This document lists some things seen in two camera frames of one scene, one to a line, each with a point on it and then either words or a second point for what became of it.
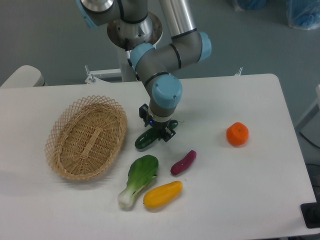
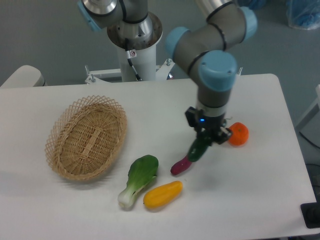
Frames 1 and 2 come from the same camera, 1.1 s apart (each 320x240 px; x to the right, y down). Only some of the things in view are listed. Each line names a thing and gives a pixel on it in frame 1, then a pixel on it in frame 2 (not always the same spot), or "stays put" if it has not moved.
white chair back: x=26 y=76 stays put
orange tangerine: x=237 y=134 stays put
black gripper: x=161 y=127 → x=210 y=123
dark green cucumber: x=150 y=135 → x=198 y=148
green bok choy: x=141 y=171 stays put
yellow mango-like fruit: x=163 y=195 stays put
